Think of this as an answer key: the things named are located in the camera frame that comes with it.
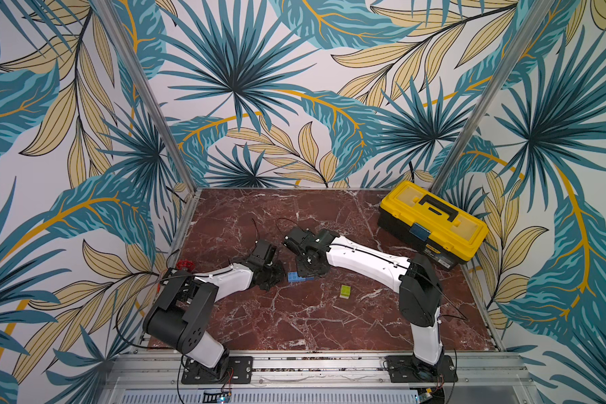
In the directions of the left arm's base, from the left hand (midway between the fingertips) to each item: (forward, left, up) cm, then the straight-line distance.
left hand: (285, 278), depth 91 cm
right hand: (0, -7, +8) cm, 11 cm away
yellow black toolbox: (+14, -50, +16) cm, 55 cm away
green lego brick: (-5, -21, +2) cm, 22 cm away
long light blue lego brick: (0, -3, +2) cm, 4 cm away
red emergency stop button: (+3, +37, +4) cm, 37 cm away
